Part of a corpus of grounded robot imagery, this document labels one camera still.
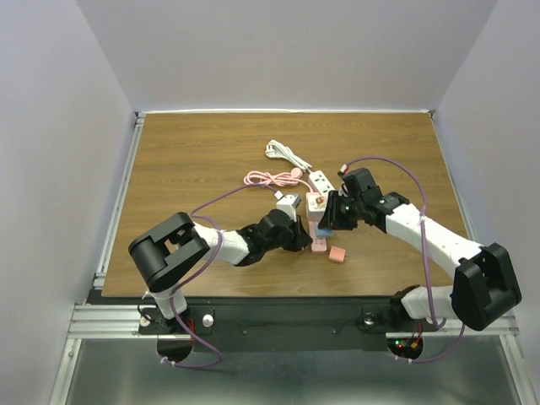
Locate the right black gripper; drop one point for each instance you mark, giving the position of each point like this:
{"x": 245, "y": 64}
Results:
{"x": 331, "y": 218}

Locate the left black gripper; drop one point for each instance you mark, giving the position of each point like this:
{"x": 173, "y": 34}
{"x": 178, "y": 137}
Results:
{"x": 300, "y": 238}

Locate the blue usb charger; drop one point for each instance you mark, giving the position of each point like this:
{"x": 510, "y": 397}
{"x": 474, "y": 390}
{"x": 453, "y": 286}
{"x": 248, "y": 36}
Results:
{"x": 323, "y": 233}

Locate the pink power strip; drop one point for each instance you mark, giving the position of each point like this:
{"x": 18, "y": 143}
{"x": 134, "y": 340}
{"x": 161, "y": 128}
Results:
{"x": 317, "y": 245}

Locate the white cube socket adapter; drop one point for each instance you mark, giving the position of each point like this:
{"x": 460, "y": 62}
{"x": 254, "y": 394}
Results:
{"x": 315, "y": 206}

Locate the pink usb charger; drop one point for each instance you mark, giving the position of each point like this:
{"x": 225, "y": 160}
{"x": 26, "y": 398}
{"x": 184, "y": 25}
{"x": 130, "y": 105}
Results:
{"x": 337, "y": 255}

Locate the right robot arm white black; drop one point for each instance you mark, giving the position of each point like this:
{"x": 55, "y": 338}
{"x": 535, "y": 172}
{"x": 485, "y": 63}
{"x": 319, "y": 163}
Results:
{"x": 484, "y": 284}

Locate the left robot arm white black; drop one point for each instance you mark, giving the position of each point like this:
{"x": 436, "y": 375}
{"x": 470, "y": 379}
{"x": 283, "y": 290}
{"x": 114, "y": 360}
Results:
{"x": 167, "y": 252}

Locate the white power strip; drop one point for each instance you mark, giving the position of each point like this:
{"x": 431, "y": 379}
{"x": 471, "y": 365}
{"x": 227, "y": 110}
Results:
{"x": 320, "y": 183}

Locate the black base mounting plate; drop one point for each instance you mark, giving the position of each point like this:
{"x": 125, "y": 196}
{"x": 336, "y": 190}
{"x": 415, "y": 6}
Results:
{"x": 295, "y": 324}

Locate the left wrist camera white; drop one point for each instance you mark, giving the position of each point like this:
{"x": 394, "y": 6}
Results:
{"x": 288, "y": 203}

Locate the aluminium frame rail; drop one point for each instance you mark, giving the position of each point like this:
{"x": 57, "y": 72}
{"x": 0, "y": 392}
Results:
{"x": 104, "y": 317}

